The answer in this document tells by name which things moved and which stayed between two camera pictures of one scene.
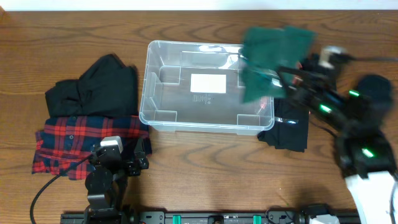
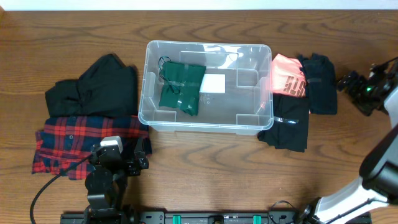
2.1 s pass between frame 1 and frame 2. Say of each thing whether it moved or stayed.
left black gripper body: stayed
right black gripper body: moved
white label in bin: stayed
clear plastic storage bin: stayed
